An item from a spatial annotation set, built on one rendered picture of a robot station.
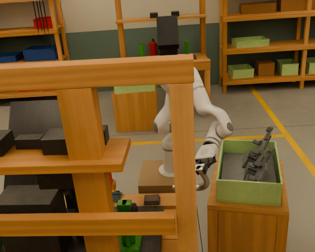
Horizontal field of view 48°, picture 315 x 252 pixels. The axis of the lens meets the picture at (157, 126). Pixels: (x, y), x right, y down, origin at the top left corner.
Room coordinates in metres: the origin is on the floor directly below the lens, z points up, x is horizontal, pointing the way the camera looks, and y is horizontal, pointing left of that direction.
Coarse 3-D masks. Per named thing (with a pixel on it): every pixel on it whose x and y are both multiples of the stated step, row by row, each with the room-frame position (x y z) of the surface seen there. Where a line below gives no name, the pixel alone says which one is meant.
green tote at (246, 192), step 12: (228, 144) 2.56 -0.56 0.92; (240, 144) 2.54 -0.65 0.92; (252, 144) 2.51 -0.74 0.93; (276, 156) 2.24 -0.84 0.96; (276, 168) 2.19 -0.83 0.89; (216, 180) 1.99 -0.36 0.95; (228, 180) 1.97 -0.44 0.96; (240, 180) 1.96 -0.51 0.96; (276, 180) 2.13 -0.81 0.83; (228, 192) 1.97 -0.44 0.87; (240, 192) 1.95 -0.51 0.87; (252, 192) 1.93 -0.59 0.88; (264, 192) 1.92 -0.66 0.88; (276, 192) 1.90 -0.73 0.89; (264, 204) 1.91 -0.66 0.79; (276, 204) 1.90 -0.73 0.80
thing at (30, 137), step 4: (20, 136) 1.49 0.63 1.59; (24, 136) 1.48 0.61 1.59; (28, 136) 1.48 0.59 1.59; (32, 136) 1.48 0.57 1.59; (36, 136) 1.47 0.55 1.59; (40, 136) 1.47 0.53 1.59; (16, 140) 1.46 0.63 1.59; (20, 140) 1.46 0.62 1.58; (24, 140) 1.45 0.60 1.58; (28, 140) 1.45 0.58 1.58; (32, 140) 1.45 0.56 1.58; (36, 140) 1.45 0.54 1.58; (16, 144) 1.46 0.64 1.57; (20, 144) 1.46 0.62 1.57; (24, 144) 1.45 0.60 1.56; (28, 144) 1.45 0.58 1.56; (32, 144) 1.45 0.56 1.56; (36, 144) 1.45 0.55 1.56; (40, 144) 1.45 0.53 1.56; (16, 148) 1.46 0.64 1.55; (20, 148) 1.46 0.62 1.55; (24, 148) 1.45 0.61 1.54; (28, 148) 1.45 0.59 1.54; (32, 148) 1.45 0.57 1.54; (36, 148) 1.45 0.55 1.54; (40, 148) 1.45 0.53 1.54
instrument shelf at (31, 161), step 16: (112, 144) 1.44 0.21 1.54; (128, 144) 1.45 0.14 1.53; (0, 160) 1.36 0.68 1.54; (16, 160) 1.35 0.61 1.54; (32, 160) 1.34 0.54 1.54; (48, 160) 1.33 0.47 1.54; (64, 160) 1.32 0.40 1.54; (80, 160) 1.31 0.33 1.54; (96, 160) 1.30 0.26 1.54; (112, 160) 1.29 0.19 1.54
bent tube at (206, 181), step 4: (196, 164) 1.50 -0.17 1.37; (200, 164) 1.48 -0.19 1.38; (204, 164) 1.47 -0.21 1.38; (196, 168) 1.48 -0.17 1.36; (200, 168) 1.45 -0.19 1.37; (200, 172) 1.46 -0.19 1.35; (204, 176) 1.47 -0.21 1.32; (204, 180) 1.47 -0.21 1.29; (208, 180) 1.47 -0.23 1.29; (200, 184) 1.52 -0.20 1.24; (204, 184) 1.48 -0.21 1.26; (208, 184) 1.48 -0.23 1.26; (172, 188) 1.59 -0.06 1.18; (196, 188) 1.52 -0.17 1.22; (200, 188) 1.51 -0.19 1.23; (204, 188) 1.49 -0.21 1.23
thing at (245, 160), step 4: (268, 128) 2.37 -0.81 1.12; (272, 128) 2.36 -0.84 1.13; (268, 132) 2.36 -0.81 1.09; (264, 136) 2.40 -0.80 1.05; (264, 140) 2.37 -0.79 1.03; (256, 148) 2.42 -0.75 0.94; (260, 148) 2.32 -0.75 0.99; (244, 156) 2.40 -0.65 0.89; (256, 156) 2.30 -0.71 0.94; (244, 160) 2.33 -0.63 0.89; (248, 160) 2.29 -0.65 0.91; (252, 160) 2.29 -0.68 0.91; (244, 164) 2.30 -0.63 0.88
